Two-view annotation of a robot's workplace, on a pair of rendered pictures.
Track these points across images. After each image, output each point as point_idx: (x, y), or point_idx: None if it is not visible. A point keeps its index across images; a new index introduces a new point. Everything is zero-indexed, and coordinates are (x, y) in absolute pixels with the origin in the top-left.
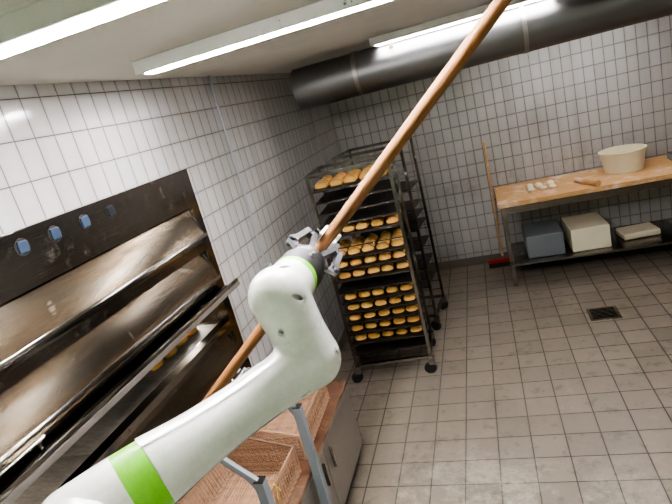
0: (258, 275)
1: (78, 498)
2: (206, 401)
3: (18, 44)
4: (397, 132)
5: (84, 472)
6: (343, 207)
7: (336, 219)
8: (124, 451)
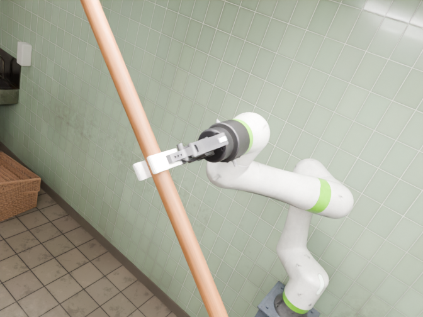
0: (264, 119)
1: (333, 181)
2: (287, 173)
3: None
4: (99, 2)
5: (337, 187)
6: (145, 114)
7: (152, 131)
8: (321, 180)
